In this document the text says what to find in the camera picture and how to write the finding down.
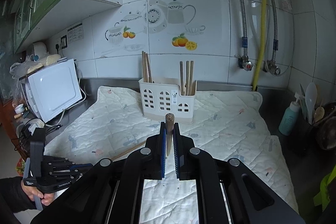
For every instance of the white rice paddle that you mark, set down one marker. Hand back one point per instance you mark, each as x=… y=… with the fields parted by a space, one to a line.
x=311 y=95

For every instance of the teaware and oranges wall decal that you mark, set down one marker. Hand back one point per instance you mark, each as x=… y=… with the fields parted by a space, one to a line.
x=157 y=19

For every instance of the black utensil pot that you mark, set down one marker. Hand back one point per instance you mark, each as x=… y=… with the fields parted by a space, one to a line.
x=304 y=134

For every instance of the black wall switch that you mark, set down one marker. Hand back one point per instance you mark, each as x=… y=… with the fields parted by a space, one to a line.
x=63 y=41

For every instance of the wooden chopstick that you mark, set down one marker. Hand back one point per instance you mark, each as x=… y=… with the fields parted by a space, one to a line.
x=143 y=66
x=149 y=69
x=181 y=77
x=128 y=151
x=187 y=77
x=192 y=77
x=169 y=134
x=146 y=69

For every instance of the small white teacup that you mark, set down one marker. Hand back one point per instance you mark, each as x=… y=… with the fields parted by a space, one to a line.
x=19 y=109

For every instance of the pale green spatula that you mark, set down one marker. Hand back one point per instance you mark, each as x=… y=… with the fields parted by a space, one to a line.
x=303 y=100

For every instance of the wooden spoon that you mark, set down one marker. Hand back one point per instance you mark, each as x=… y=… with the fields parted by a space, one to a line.
x=319 y=112

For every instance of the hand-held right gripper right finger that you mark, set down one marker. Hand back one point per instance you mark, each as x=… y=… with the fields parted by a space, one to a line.
x=177 y=161

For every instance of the white quilted mat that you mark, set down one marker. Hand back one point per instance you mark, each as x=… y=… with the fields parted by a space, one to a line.
x=223 y=134

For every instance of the teal spray bottle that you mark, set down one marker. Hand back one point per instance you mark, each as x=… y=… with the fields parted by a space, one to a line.
x=287 y=121

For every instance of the white kettle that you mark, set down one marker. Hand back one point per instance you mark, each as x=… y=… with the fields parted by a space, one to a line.
x=39 y=49

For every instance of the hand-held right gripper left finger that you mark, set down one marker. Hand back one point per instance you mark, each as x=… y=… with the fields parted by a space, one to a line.
x=163 y=161

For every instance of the dark wok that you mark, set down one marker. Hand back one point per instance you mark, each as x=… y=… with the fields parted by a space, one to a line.
x=328 y=134

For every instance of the white plastic chopstick holder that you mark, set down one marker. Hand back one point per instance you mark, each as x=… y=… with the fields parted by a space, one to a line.
x=157 y=108

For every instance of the green plastic stool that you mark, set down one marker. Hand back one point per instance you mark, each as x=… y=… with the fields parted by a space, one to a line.
x=328 y=187

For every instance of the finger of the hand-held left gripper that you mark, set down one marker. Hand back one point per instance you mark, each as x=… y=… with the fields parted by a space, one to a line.
x=68 y=164
x=65 y=175

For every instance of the person's left forearm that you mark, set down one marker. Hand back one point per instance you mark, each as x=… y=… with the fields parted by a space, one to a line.
x=13 y=195

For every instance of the white microwave oven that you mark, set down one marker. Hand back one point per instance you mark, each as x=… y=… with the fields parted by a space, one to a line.
x=52 y=90

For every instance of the printed wall chart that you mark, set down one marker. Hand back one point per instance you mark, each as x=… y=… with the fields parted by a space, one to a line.
x=75 y=33

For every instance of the person's left hand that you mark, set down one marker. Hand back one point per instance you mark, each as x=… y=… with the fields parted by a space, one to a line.
x=48 y=199

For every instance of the metal pipe valve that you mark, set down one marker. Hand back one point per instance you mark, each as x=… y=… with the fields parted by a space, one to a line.
x=275 y=70

